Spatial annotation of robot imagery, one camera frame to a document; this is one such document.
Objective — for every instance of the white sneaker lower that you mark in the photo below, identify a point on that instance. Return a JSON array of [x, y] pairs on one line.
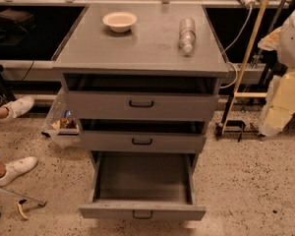
[[17, 168]]

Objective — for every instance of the clear plastic trash bin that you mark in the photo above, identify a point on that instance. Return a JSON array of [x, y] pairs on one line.
[[60, 125]]

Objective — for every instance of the grey drawer cabinet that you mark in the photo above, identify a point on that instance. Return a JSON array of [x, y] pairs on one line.
[[149, 48]]

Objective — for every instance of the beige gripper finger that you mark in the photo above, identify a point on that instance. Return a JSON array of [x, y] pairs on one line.
[[280, 105]]

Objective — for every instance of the grey bottom drawer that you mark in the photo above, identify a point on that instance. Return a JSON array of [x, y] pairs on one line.
[[142, 186]]

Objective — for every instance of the yellow black hand tool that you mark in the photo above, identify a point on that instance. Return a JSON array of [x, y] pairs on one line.
[[22, 202]]

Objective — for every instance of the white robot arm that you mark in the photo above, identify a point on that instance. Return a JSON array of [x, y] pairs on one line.
[[282, 40]]

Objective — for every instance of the yellow wooden ladder frame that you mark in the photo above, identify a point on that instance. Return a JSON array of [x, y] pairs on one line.
[[221, 127]]

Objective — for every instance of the grey top drawer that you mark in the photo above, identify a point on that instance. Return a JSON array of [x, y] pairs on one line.
[[103, 96]]

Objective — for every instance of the grey middle drawer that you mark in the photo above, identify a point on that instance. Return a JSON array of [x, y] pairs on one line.
[[142, 136]]

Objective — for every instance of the white paper bowl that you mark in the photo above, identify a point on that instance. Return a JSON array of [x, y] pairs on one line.
[[120, 21]]

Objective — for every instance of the grey metal rod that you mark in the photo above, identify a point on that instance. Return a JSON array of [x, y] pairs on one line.
[[23, 197]]

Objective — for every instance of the clear plastic water bottle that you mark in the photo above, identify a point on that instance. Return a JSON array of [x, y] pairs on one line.
[[187, 35]]

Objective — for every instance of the grey drawer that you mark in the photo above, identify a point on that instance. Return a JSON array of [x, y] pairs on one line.
[[103, 96], [142, 136], [142, 186]]

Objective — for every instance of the black box on shelf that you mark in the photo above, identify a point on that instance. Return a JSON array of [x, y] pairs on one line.
[[17, 21]]

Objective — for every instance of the white sneaker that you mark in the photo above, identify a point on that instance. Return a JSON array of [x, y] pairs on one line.
[[17, 108], [17, 168]]

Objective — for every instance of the white sneaker upper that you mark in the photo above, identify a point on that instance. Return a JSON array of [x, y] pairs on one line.
[[17, 108]]

